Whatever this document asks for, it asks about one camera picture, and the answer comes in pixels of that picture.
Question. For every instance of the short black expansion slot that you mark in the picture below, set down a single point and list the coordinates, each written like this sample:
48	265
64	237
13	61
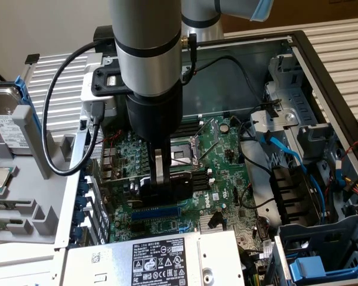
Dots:
138	228

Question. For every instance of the grey plastic parts rack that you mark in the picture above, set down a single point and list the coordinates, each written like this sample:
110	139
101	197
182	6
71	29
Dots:
32	184

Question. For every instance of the round coin battery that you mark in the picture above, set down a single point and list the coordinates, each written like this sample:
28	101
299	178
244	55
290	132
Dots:
224	128

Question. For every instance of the blue grey plastic disk bay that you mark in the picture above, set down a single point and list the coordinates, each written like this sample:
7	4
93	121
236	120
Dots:
331	235

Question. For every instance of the silver chipset heatsink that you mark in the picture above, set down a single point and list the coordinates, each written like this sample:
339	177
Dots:
203	223

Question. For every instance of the CPU socket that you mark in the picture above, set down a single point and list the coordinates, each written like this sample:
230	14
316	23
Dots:
188	155

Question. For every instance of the green RAM stick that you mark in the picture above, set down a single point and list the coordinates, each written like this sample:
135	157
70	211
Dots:
9	205
3	225

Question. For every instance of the green Dell motherboard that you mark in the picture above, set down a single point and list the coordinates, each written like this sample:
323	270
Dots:
226	178

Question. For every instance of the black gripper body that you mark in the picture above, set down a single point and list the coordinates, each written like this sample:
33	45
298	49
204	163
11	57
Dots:
155	116

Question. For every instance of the black plastic block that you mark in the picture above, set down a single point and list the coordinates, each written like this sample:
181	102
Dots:
103	32

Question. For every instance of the open grey PC case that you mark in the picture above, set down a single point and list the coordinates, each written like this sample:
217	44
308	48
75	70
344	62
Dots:
241	89

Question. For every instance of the black plug over heatsink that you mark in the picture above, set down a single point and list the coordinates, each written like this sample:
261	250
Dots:
215	220

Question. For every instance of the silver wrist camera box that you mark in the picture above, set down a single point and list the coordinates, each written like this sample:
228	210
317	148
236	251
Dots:
88	95

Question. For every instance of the black plastic air shroud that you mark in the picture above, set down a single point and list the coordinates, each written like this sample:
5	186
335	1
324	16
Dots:
289	193

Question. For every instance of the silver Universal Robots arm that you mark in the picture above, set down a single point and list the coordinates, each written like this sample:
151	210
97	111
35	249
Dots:
146	35

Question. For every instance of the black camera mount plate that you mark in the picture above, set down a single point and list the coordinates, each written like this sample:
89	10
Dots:
103	80

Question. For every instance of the blue card retainer clip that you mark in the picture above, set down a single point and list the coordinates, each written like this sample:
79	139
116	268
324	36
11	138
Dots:
77	234
81	202
83	186
89	165
79	217

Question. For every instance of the small black case latch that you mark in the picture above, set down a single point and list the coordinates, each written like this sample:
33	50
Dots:
83	124

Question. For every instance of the black RAM slot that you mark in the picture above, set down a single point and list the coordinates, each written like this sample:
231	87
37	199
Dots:
201	173
192	120
200	188
192	124
201	183
191	128
188	133
202	178

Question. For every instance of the silver hard disk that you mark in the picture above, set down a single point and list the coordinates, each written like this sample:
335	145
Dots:
3	101

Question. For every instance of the plain brown cardboard box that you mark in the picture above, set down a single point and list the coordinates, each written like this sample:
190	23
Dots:
316	12

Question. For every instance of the green graphics card black fan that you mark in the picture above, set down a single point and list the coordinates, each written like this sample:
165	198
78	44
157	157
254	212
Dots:
179	193

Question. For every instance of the metal socket cover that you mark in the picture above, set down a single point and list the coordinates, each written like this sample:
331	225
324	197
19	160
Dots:
213	128

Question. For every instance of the silver power supply unit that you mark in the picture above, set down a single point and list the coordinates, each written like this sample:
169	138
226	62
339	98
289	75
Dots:
113	262

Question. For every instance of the thin metal locking lever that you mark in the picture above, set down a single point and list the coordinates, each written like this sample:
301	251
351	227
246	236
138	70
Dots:
211	148

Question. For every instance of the grey metal disk bay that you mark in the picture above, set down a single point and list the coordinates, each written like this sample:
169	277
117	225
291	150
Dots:
298	101

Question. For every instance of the silver metal drive bracket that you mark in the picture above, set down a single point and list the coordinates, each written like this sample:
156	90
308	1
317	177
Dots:
274	122

